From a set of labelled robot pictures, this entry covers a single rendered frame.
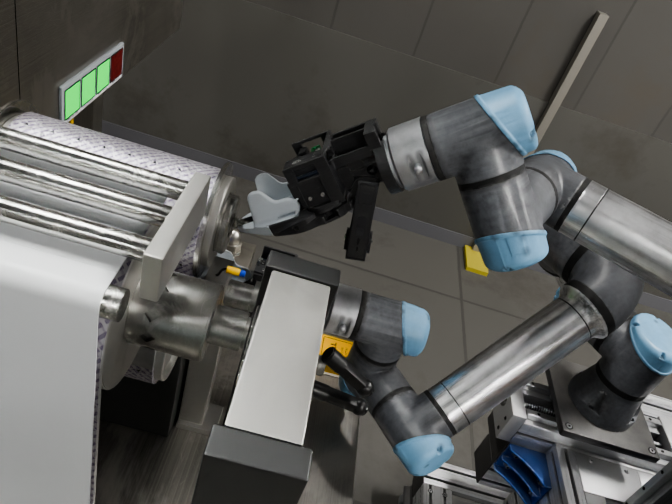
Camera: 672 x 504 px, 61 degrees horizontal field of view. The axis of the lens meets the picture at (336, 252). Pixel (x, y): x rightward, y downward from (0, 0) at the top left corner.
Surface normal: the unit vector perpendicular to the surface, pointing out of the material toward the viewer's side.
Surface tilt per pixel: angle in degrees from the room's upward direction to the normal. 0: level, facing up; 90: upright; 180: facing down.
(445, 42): 90
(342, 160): 90
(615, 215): 45
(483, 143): 74
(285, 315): 0
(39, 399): 90
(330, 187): 90
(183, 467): 0
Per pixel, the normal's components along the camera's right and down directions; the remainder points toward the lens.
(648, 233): -0.21, -0.27
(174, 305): 0.16, -0.26
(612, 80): -0.13, 0.58
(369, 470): 0.27, -0.76
